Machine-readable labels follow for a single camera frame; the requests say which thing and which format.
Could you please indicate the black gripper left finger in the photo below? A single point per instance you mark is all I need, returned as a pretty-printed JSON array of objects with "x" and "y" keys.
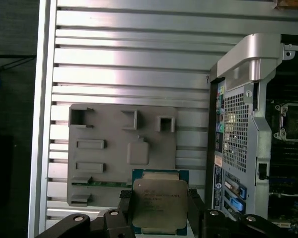
[{"x": 114, "y": 223}]

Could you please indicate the black open PC case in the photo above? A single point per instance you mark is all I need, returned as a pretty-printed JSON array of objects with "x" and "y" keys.
[{"x": 260, "y": 129}]

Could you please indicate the grey parts rack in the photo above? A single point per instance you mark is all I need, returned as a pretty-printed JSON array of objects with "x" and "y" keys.
[{"x": 109, "y": 153}]

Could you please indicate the green RAM stick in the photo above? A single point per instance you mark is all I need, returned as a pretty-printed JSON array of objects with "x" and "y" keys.
[{"x": 101, "y": 184}]

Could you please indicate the silver CPU chip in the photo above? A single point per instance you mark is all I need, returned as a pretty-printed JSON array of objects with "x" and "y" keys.
[{"x": 159, "y": 203}]

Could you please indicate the green motherboard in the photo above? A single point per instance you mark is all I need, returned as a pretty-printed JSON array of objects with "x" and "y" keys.
[{"x": 288, "y": 161}]

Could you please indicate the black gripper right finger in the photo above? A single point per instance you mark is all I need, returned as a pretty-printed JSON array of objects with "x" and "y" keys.
[{"x": 218, "y": 225}]

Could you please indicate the brown square base plate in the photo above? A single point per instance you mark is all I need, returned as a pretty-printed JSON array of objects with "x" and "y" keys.
[{"x": 293, "y": 4}]

